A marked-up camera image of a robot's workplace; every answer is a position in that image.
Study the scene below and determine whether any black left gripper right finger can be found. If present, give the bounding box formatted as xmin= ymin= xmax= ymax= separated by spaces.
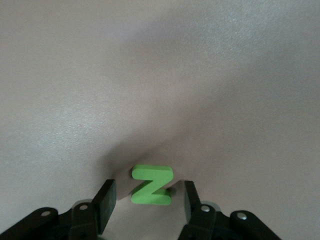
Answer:
xmin=176 ymin=180 xmax=285 ymax=240

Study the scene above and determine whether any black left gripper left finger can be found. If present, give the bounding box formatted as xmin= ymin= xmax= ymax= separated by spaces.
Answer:
xmin=0 ymin=179 xmax=117 ymax=240

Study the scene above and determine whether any green foam letter N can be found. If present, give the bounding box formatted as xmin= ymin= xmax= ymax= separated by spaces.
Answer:
xmin=130 ymin=164 xmax=175 ymax=206

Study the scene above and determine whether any brown table cover sheet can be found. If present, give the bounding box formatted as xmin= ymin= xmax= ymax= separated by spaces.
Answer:
xmin=0 ymin=0 xmax=320 ymax=240

